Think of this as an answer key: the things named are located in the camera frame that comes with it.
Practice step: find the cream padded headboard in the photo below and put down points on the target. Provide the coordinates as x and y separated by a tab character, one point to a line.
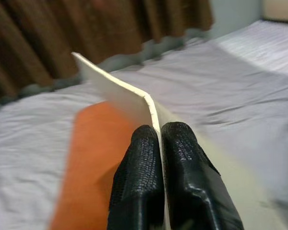
280	9

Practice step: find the white patterned mattress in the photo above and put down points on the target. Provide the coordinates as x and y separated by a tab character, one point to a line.
266	43

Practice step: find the orange pillow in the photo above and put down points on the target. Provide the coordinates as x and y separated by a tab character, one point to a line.
91	155

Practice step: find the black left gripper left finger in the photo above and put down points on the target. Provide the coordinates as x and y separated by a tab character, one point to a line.
136	172

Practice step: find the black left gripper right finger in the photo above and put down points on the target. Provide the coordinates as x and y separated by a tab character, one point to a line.
189	172

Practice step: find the grey bed sheet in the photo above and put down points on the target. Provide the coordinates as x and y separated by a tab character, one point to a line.
206	83

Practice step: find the booklet with city photo cover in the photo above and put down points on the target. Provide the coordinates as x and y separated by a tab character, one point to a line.
115	88

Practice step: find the brown curtain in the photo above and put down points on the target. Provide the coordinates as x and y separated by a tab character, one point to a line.
62	28

